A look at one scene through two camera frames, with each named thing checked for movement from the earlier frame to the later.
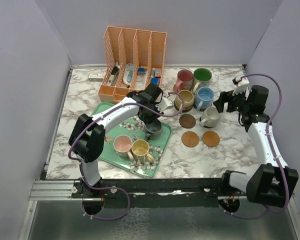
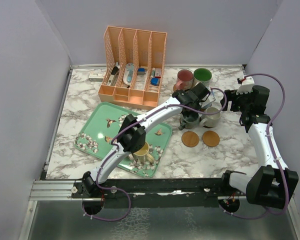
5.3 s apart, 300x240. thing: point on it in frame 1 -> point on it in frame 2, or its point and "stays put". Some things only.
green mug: (202, 77) stays put
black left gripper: (147, 120) -> (188, 113)
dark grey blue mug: (153, 129) -> (187, 122)
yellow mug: (140, 149) stays put
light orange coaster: (211, 138) stays put
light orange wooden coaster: (190, 139) stays put
